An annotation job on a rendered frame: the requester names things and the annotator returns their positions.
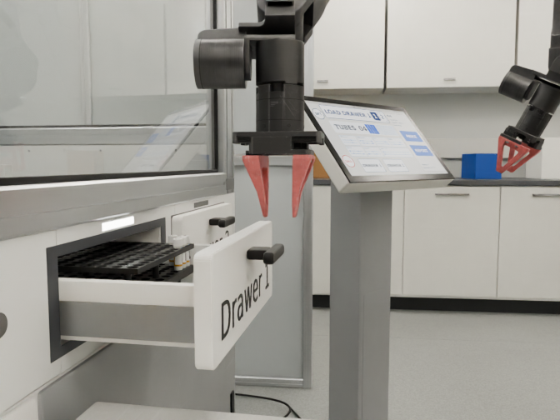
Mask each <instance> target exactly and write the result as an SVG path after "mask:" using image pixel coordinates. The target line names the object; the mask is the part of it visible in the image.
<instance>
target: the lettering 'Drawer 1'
mask: <svg viewBox="0 0 560 420"><path fill-rule="evenodd" d="M265 267H267V286H266V289H267V288H268V286H269V283H268V265H267V264H265ZM255 283H257V287H256V288H255V289H254V287H255ZM252 286H253V301H254V302H256V301H257V300H258V296H257V297H256V299H255V297H254V293H255V292H256V291H257V290H258V280H257V279H255V280H254V284H252V283H251V293H250V291H249V286H248V287H247V294H246V289H245V290H244V292H245V303H246V312H247V311H248V298H249V308H250V307H251V302H252ZM240 298H242V302H241V303H240V304H239V306H238V310H237V319H238V321H240V320H241V318H242V317H243V295H242V294H240V295H239V296H238V301H239V299H240ZM236 302H237V299H236V298H235V300H234V301H233V302H232V328H234V307H235V303H236ZM226 304H227V305H228V313H229V318H228V326H227V331H226V332H225V333H224V325H223V307H224V306H225V305H226ZM241 306H242V313H241V316H240V317H239V309H240V307H241ZM230 322H231V307H230V302H229V301H228V300H225V301H224V302H223V303H222V340H223V339H224V338H225V337H226V336H227V335H228V331H229V328H230Z"/></svg>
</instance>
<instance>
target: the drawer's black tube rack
mask: <svg viewBox="0 0 560 420"><path fill-rule="evenodd" d="M172 247H173V245H169V244H168V243H165V242H105V243H102V244H99V245H96V246H93V247H88V248H85V249H82V250H79V251H76V252H71V253H68V254H65V255H62V256H59V257H57V266H58V277H59V278H86V279H106V280H127V281H147V282H168V283H180V282H181V280H182V279H184V278H185V277H187V276H188V275H190V274H191V273H193V264H190V266H186V267H185V268H183V269H182V270H174V266H169V263H161V264H159V265H157V266H156V267H153V268H150V269H148V270H147V271H145V272H142V273H140V274H138V275H137V274H122V270H121V268H124V267H126V266H130V264H133V263H135V262H138V261H140V260H143V259H144V258H148V257H150V256H152V255H154V254H158V253H160V252H162V251H164V250H166V249H169V248H172Z"/></svg>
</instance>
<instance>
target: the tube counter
mask: <svg viewBox="0 0 560 420"><path fill-rule="evenodd" d="M355 123H356V125H357V127H358V128H359V130H360V131H361V133H362V134H374V135H388V136H399V135H398V133H397V132H396V130H395V129H394V128H393V126H389V125H379V124H368V123H358V122H355Z"/></svg>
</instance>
